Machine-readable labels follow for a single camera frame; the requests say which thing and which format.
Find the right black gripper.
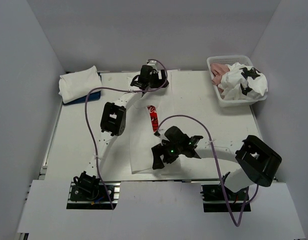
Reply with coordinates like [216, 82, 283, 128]
[152, 140, 182, 171]

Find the white red-print t-shirt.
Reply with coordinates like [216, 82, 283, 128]
[125, 69, 184, 175]

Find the pink t-shirt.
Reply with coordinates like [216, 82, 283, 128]
[210, 63, 230, 86]

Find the white black-print t-shirt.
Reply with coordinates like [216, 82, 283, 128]
[216, 62, 268, 101]

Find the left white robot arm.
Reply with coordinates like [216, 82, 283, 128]
[84, 59, 169, 185]

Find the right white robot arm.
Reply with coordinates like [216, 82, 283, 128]
[151, 126, 282, 200]

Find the folded blue t-shirt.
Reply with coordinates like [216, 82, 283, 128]
[63, 72, 102, 106]

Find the folded white t-shirt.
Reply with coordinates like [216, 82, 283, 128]
[59, 65, 102, 104]

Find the white plastic basket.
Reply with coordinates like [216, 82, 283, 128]
[206, 55, 268, 108]

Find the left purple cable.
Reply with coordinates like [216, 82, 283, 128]
[84, 59, 169, 210]

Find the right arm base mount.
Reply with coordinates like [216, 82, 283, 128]
[200, 184, 247, 213]

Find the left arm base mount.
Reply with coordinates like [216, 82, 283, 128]
[66, 172, 120, 210]

